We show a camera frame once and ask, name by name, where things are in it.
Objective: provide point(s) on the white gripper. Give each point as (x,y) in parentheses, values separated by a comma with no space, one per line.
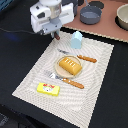
(48,16)

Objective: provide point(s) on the light blue milk carton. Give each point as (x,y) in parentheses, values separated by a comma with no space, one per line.
(76,40)

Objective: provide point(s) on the orange bread loaf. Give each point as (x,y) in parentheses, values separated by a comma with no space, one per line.
(70,66)

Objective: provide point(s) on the yellow butter box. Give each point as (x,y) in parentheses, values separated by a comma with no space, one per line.
(48,89)

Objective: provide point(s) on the brown sausage stick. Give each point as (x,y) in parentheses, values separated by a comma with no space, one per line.
(56,36)

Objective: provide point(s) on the dark grey pot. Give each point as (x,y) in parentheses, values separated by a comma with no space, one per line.
(75,5)

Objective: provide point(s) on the dark grey pan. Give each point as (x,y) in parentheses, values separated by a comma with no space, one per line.
(90,14)

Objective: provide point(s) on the black pot lid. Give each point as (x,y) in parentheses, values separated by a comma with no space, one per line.
(98,4)

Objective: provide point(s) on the round wooden plate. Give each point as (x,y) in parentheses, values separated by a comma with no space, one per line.
(62,72)

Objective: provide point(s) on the pink tray mat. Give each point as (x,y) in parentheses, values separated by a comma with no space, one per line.
(106,27)

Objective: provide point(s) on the beige bowl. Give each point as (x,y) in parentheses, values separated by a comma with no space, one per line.
(122,14)

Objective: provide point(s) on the beige woven placemat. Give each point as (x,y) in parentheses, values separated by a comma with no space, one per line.
(72,104)

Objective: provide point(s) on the knife with wooden handle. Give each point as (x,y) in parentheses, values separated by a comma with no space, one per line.
(79,56)

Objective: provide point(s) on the fork with wooden handle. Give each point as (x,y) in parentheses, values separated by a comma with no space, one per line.
(66,80)

